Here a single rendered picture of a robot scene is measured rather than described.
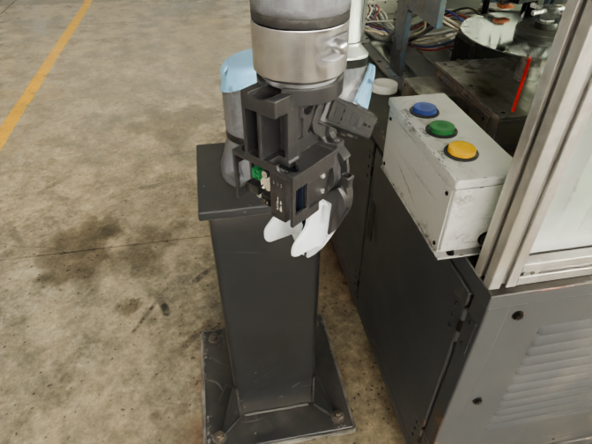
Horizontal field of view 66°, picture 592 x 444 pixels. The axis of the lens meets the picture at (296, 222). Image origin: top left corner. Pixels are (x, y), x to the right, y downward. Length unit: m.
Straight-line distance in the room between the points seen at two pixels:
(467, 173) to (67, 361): 1.35
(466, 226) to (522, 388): 0.44
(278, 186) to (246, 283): 0.61
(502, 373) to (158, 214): 1.56
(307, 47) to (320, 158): 0.10
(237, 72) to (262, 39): 0.44
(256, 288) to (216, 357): 0.56
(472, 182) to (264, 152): 0.37
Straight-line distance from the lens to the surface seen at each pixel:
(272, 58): 0.35
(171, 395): 1.49
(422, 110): 0.83
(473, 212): 0.72
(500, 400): 1.09
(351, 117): 0.45
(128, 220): 2.12
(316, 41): 0.35
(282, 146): 0.40
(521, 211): 0.65
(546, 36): 1.11
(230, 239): 0.89
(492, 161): 0.73
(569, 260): 0.78
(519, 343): 0.93
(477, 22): 1.19
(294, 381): 1.31
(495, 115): 1.00
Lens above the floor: 1.25
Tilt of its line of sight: 39 degrees down
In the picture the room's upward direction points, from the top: straight up
